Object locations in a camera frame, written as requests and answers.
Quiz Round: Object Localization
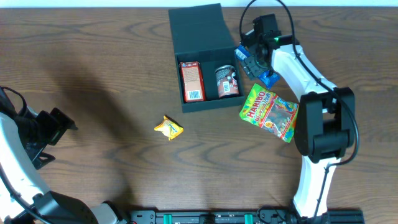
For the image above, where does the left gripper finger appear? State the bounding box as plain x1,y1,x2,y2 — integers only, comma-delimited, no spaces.
25,146,55,170
49,108,78,146

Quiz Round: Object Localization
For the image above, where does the blue snack bar wrapper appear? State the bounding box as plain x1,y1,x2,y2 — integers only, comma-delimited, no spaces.
234,45,279,90

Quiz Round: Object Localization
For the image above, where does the small red Pringles can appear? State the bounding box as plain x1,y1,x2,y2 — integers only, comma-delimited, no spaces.
215,65,239,98

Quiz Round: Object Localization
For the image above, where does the red and white carton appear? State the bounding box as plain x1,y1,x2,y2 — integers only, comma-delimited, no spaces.
179,61,206,103

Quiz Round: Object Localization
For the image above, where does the small orange yellow snack bag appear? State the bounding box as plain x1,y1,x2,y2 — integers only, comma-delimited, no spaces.
154,115,184,141

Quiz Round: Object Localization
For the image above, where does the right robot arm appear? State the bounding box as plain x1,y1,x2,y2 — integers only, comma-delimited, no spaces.
235,14,359,223

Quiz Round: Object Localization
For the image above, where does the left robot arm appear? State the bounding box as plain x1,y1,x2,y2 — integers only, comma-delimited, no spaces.
1,86,130,224

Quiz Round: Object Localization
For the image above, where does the Haribo gummy worms bag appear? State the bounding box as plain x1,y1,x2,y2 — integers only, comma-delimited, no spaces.
239,84,299,142

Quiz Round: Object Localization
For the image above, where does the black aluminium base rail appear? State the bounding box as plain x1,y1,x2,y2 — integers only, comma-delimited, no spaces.
130,209,365,224

